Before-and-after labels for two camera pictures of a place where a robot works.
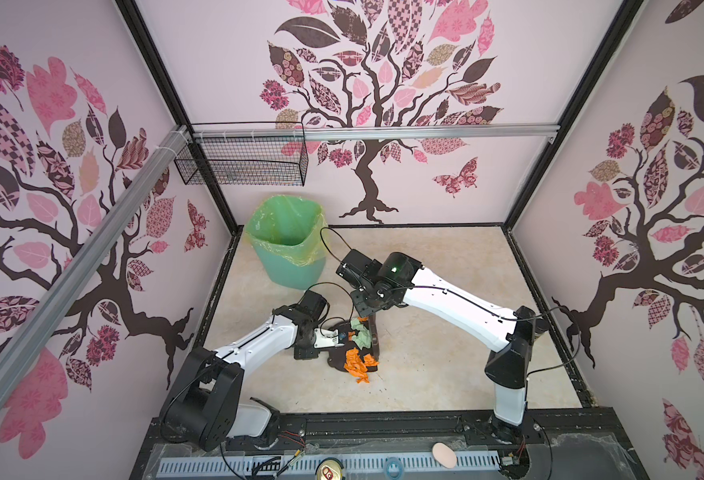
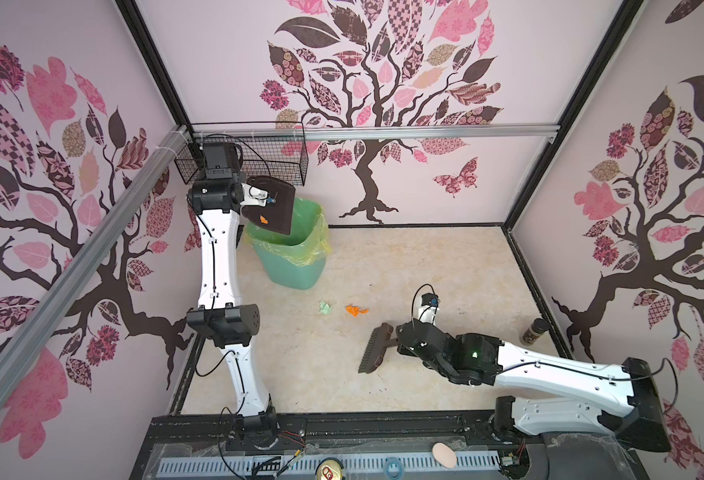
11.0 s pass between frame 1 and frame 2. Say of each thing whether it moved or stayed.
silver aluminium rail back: stayed
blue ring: stayed
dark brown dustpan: moved
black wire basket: stayed
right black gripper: moved
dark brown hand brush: moved
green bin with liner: stayed
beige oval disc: stayed
